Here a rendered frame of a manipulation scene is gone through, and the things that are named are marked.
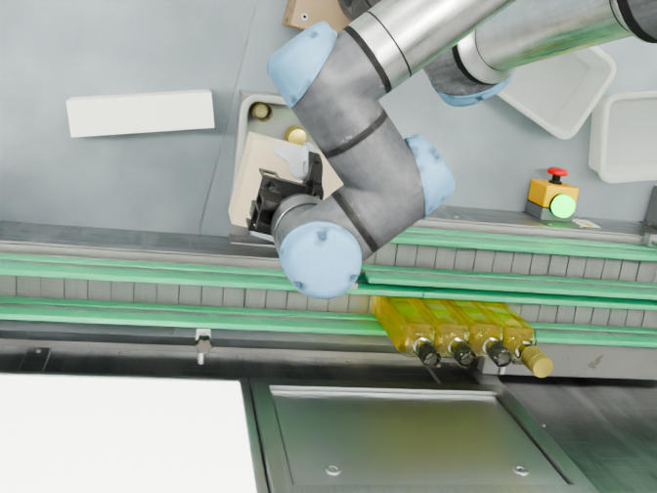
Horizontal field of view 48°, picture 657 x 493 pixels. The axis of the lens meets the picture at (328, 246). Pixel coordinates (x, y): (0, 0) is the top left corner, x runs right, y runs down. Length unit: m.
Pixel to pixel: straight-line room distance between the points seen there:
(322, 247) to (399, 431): 0.54
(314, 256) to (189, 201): 0.73
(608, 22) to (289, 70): 0.39
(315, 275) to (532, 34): 0.46
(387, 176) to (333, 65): 0.12
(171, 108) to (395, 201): 0.67
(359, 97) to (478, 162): 0.82
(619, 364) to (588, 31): 0.86
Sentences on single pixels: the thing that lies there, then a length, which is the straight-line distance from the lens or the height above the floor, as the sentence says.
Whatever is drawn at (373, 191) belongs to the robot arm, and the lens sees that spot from 0.72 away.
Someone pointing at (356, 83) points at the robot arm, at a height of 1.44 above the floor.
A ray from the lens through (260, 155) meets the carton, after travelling 1.01.
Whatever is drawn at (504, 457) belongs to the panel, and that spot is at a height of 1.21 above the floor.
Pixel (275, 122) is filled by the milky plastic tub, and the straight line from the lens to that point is 1.37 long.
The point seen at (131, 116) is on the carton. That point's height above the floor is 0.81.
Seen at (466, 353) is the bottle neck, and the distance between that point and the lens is 1.16.
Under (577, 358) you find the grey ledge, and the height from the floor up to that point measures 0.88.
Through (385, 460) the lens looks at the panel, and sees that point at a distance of 1.11.
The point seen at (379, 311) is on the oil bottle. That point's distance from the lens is 1.32.
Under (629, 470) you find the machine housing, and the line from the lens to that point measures 1.34.
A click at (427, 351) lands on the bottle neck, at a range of 1.14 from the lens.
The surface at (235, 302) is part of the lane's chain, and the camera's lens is 1.33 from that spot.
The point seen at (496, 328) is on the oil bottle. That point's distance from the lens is 1.24.
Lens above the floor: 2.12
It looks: 70 degrees down
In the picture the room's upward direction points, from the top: 147 degrees clockwise
